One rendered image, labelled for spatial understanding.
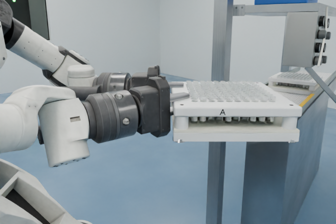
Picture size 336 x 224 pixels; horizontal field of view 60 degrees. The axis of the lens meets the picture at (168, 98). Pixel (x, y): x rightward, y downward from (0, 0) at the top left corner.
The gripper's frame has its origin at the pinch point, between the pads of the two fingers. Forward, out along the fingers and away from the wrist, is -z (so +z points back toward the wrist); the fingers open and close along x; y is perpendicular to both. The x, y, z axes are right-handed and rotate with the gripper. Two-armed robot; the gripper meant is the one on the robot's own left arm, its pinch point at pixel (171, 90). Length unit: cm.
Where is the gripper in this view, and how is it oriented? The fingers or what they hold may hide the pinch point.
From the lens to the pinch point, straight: 72.3
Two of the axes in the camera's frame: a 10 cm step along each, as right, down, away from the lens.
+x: 0.2, 9.7, 2.5
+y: -1.2, 2.5, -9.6
